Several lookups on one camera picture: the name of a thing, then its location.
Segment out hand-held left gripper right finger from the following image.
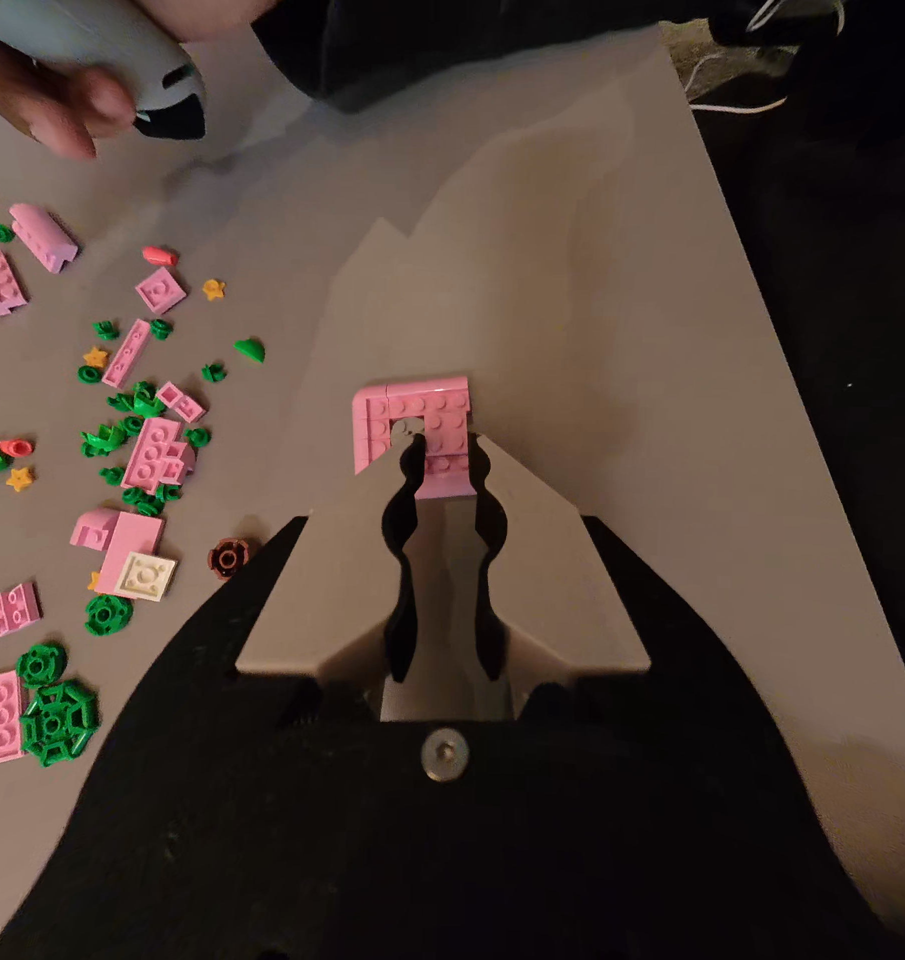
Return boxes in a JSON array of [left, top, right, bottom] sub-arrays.
[[467, 435, 652, 699]]

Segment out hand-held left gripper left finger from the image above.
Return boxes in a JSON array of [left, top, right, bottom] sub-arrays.
[[236, 433, 427, 685]]

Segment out pink and brown brick assembly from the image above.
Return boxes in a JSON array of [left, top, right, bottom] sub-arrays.
[[352, 375, 475, 500]]

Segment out person's right forearm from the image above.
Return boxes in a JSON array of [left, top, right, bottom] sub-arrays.
[[250, 0, 671, 115]]

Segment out person's right hand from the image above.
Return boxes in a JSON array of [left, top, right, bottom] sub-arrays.
[[0, 0, 281, 162]]

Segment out brown round brick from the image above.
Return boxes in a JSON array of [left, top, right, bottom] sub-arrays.
[[207, 537, 253, 581]]

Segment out white square tile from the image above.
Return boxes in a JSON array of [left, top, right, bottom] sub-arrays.
[[113, 551, 178, 603]]

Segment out scattered pink bricks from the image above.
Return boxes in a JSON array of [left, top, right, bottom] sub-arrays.
[[0, 266, 208, 768]]

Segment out scattered green plant pieces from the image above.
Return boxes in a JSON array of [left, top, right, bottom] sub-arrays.
[[0, 222, 266, 768]]

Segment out white cable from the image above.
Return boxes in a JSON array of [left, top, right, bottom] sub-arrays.
[[681, 0, 847, 115]]

